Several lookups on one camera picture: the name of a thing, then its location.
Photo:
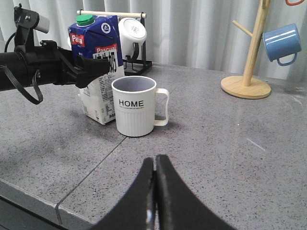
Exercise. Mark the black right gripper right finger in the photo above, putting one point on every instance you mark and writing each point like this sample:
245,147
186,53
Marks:
178,207

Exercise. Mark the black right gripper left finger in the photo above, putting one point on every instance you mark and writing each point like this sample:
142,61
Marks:
135,210

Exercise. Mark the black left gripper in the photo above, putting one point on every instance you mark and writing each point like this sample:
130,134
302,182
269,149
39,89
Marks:
55,65

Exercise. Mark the blue white milk carton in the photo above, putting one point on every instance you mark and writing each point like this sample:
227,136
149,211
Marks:
94,37

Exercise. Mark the cream HOME cup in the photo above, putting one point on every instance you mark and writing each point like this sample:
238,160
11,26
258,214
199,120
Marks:
134,103

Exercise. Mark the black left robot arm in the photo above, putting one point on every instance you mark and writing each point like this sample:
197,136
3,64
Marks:
13,63

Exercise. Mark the wooden mug tree stand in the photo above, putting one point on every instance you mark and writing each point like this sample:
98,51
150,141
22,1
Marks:
246,86

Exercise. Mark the blue enamel mug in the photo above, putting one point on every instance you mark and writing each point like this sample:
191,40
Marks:
282,42

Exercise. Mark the black wire mug rack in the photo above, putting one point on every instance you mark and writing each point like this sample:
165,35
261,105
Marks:
141,64

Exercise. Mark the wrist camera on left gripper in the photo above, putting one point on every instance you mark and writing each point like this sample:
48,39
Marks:
26,22

